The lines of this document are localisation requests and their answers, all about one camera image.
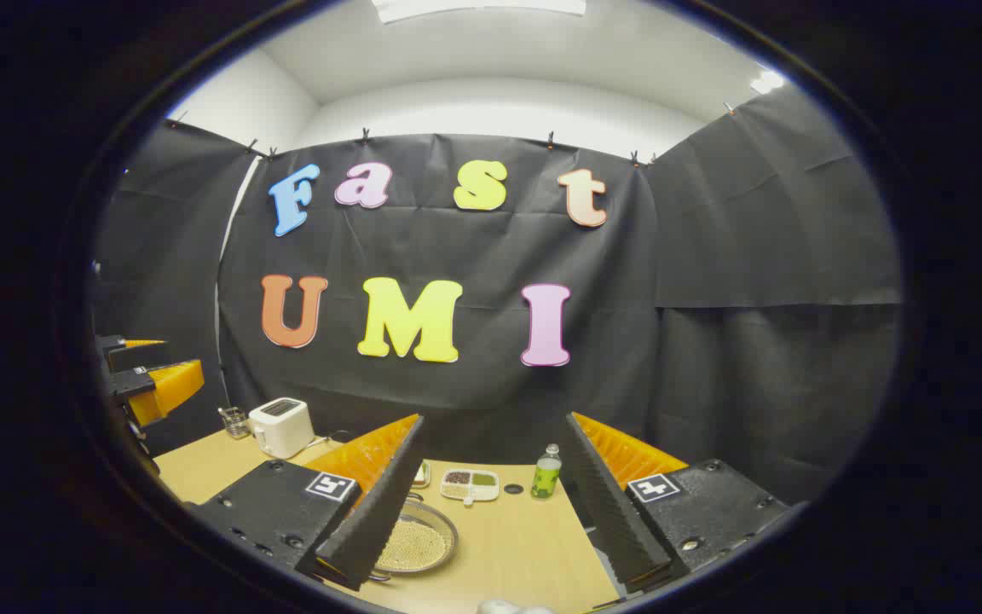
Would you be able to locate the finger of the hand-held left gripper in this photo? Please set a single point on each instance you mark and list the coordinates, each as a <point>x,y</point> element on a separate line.
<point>129,384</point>
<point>114,350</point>

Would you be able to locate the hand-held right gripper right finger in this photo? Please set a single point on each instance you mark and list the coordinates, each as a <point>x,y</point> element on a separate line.
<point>606,512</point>

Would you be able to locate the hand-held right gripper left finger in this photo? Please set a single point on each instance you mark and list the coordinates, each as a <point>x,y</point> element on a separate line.
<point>380,512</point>

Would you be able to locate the stainless steel pot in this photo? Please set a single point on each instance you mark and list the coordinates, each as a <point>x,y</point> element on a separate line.
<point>448,533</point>

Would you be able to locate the pile of soybeans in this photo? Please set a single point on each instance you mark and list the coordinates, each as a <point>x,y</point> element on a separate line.
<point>410,546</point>

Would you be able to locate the pale green sandwich plate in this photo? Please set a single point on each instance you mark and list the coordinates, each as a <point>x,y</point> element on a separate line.
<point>423,475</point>

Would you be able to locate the green label drink bottle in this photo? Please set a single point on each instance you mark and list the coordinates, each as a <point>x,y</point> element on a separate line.
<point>545,477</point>

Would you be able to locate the small portion of soybeans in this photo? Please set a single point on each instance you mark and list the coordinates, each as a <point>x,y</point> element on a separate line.
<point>454,491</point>

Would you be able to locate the portion of dark red beans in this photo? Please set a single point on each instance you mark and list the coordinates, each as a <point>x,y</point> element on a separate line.
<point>458,477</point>

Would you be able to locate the portion of green mung beans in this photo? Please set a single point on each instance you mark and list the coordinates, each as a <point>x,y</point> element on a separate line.
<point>484,479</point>

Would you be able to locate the white divided dish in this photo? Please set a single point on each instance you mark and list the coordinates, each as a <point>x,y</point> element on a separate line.
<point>491,493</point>

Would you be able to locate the white toaster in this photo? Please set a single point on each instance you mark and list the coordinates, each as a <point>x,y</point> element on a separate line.
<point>282,431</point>

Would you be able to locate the row of cloth clips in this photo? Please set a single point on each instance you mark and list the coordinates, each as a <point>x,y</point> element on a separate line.
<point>364,136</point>

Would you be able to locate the ceiling light panel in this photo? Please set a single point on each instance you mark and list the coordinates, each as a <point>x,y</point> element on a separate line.
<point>478,7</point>

